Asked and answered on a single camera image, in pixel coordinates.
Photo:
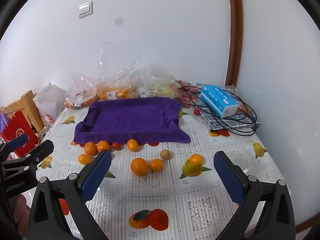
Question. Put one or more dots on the purple gift bag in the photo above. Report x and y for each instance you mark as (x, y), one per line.
(3, 121)

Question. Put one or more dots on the bagged tangerines pile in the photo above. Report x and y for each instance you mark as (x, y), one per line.
(85, 102)

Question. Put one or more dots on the red paper bag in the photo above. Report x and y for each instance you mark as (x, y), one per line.
(17, 132)

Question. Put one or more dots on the clear plastic bag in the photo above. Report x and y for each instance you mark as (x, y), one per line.
(117, 62)
(155, 80)
(80, 85)

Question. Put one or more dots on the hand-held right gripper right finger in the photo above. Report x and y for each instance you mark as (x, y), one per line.
(228, 177)

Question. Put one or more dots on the person's left hand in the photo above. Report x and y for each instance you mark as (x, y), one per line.
(22, 213)

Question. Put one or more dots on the red and white packet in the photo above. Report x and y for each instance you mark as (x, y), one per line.
(48, 121)

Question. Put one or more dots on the bagged red fruits pile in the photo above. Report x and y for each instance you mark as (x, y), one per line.
(186, 97)

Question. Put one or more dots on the brown wooden door frame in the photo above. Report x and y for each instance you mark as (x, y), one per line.
(235, 32)

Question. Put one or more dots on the bagged kumquats pile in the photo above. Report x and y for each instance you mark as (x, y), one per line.
(117, 93)

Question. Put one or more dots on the wooden chair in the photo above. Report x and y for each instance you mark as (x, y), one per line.
(28, 105)

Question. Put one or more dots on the large orange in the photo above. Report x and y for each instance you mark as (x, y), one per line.
(139, 166)

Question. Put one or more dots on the small orange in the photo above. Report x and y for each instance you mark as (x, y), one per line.
(85, 159)
(103, 146)
(195, 160)
(156, 165)
(132, 145)
(90, 148)

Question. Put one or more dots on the blue tissue box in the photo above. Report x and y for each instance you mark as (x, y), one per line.
(217, 100)

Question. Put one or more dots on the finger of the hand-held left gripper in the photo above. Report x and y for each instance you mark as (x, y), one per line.
(18, 140)
(38, 152)

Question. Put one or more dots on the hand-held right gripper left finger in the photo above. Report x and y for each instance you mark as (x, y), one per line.
(96, 177)

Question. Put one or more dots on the grey checkered pouch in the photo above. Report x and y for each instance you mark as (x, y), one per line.
(240, 121)

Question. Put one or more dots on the purple towel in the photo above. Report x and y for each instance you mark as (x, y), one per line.
(130, 116)

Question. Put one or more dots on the white light switch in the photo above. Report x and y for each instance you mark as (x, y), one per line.
(85, 9)

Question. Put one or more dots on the round tan longan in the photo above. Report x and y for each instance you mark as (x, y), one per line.
(165, 154)

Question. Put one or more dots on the fruit print tablecloth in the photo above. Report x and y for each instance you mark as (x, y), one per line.
(160, 195)

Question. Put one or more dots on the white plastic bag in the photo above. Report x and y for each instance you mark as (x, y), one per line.
(48, 97)

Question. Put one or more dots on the small red fruit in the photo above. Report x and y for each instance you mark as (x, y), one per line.
(196, 111)
(116, 145)

